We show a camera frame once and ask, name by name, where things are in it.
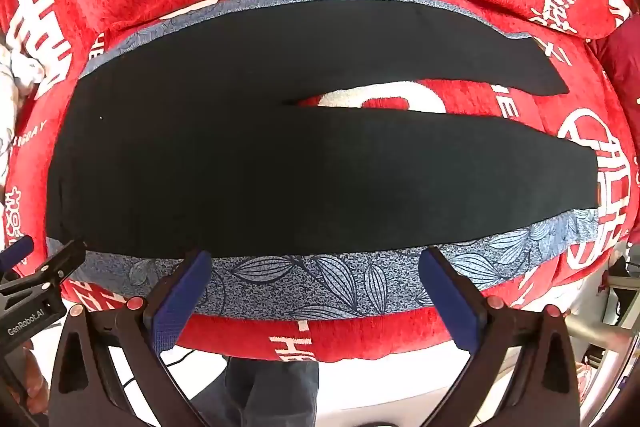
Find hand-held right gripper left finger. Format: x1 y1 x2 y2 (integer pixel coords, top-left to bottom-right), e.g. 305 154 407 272
48 249 213 427

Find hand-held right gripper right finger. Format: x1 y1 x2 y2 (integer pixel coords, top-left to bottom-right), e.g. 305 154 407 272
417 247 581 427

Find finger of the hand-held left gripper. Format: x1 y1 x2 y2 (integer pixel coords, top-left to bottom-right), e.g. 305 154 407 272
0 239 88 308
0 234 36 273

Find black pants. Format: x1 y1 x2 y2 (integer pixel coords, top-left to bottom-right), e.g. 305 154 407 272
45 0 601 258

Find person's left hand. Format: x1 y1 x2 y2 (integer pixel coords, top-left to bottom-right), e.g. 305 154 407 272
21 343 52 415

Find blue leaf-patterned cloth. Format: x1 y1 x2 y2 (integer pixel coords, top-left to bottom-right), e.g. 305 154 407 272
47 0 601 322

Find person's leg in jeans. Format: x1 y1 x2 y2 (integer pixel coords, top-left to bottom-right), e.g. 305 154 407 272
192 354 321 427

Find white floral cloth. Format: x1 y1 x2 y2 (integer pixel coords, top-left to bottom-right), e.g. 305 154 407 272
0 32 46 188

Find maroon cloth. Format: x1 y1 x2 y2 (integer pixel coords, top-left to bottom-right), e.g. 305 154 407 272
590 14 640 142

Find black cable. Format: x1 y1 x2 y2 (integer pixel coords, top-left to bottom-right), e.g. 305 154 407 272
120 346 233 390

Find grey metal frame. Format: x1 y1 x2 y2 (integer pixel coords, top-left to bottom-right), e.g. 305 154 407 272
565 254 640 353

